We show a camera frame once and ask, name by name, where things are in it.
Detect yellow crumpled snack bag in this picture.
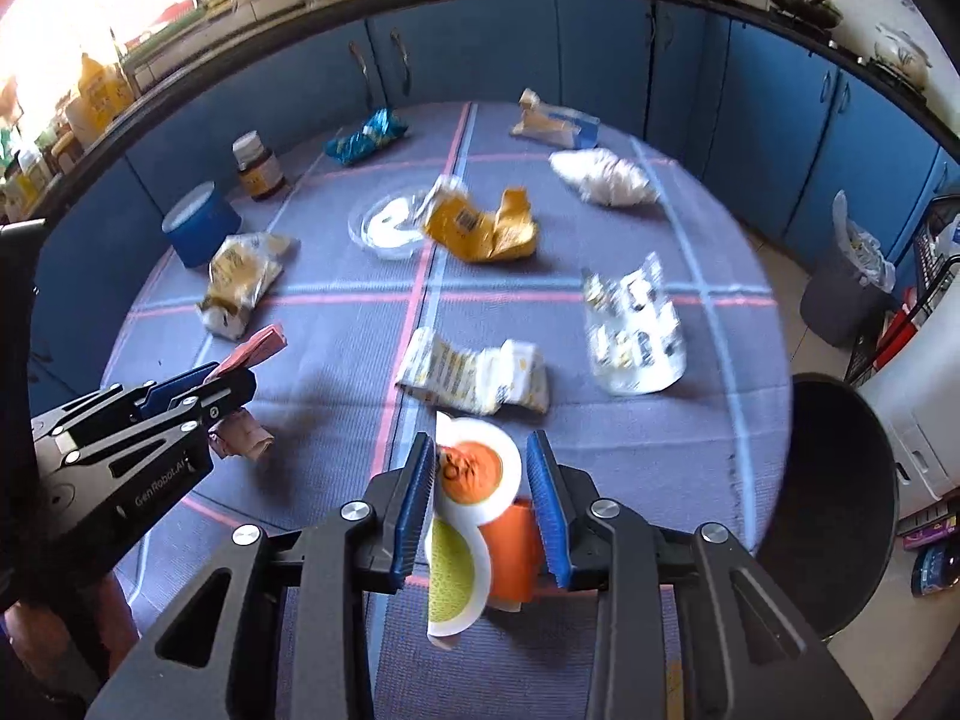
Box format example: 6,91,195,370
421,174,539,263

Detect cream yellow bread bag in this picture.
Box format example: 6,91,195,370
197,232,299,341

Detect yellow oil jug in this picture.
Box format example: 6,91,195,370
64,54,135,149

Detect white ceramic pot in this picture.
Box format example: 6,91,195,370
874,23,932,91

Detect black wire rack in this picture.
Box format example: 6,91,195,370
844,192,958,387

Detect plaid blue tablecloth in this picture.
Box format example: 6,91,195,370
103,103,791,718

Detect pink wrapper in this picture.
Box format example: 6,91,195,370
205,323,288,461

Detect blue foil snack bag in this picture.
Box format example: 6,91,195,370
324,107,409,167

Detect silver white printed wrapper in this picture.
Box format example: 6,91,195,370
581,252,686,397

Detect white crumpled paper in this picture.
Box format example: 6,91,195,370
548,148,659,208

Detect orange white green wrapper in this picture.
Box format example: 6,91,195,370
425,413,544,650

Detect brown medicine bottle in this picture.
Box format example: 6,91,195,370
231,130,286,202

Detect torn blue white carton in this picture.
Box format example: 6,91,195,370
511,88,601,149

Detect blue paper cup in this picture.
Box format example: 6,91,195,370
161,181,242,268

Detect person's left hand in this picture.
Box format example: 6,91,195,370
3,572,140,692

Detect black round stool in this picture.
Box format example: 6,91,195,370
757,372,898,639

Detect blue kitchen cabinets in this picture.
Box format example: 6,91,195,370
31,0,958,410

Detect white yellow striped wrapper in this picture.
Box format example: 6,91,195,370
395,327,550,416

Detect white appliance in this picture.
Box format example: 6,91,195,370
859,283,960,518

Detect clear plastic lid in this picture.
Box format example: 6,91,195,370
348,188,430,262

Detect grey trash bin with bag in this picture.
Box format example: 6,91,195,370
799,190,896,348

